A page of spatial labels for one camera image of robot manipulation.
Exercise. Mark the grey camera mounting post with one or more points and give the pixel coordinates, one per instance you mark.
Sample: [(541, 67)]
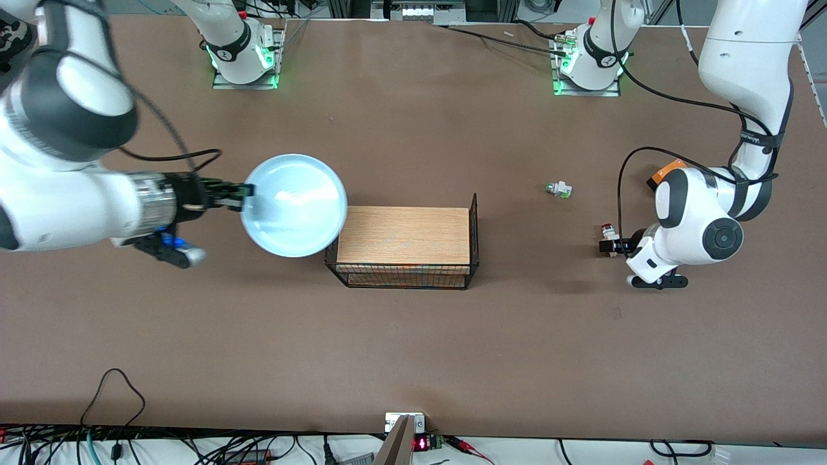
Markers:
[(395, 445)]

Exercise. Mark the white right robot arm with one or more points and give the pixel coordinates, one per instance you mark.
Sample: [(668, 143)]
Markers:
[(64, 200)]

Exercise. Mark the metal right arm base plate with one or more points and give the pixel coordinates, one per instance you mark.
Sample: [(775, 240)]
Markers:
[(274, 64)]

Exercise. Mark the small red display board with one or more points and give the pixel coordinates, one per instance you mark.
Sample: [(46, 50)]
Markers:
[(423, 443)]

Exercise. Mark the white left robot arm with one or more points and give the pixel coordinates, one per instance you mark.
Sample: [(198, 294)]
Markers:
[(749, 39)]

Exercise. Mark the white mounting bracket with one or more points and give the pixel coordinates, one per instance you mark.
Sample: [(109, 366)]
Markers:
[(390, 421)]

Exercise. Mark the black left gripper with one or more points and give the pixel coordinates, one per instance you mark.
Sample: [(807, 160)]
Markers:
[(625, 245)]

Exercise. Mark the black power adapter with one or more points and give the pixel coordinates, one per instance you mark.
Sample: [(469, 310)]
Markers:
[(249, 456)]

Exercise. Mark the red push button switch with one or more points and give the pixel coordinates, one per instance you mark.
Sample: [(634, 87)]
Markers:
[(607, 230)]

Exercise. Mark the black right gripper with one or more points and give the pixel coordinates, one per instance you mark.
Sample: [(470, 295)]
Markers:
[(189, 192)]

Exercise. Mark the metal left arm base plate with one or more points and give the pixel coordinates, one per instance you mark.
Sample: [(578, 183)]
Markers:
[(585, 92)]

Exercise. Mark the light blue round plate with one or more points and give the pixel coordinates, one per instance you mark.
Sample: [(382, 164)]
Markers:
[(297, 206)]

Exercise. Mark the green push button switch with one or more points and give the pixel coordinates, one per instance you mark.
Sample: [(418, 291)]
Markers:
[(559, 189)]

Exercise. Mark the red clip leads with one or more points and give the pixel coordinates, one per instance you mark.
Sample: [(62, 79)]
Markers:
[(468, 449)]

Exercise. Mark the orange button enclosure box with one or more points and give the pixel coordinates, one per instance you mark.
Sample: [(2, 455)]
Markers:
[(662, 174)]

